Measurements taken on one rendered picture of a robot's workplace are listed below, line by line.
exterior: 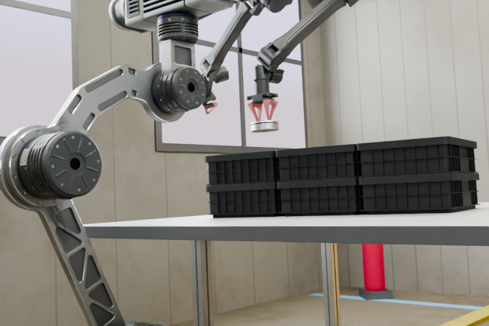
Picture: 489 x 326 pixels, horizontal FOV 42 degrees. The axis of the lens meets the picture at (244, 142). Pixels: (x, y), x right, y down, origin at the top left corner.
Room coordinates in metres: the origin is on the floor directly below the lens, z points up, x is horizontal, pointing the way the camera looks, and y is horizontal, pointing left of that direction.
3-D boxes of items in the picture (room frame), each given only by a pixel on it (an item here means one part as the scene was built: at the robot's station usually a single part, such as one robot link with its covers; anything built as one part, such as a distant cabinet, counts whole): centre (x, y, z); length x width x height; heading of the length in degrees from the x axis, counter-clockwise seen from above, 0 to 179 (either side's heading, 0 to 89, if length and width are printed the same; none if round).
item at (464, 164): (2.17, -0.59, 0.87); 0.40 x 0.30 x 0.11; 148
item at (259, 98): (2.35, -0.08, 1.09); 0.07 x 0.07 x 0.09; 51
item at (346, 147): (2.33, -0.33, 0.92); 0.40 x 0.30 x 0.02; 148
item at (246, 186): (2.48, -0.08, 0.76); 0.40 x 0.30 x 0.12; 148
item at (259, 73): (2.36, -0.08, 1.22); 0.07 x 0.06 x 0.07; 139
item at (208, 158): (2.48, -0.08, 0.92); 0.40 x 0.30 x 0.02; 148
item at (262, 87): (2.35, -0.07, 1.16); 0.10 x 0.07 x 0.07; 51
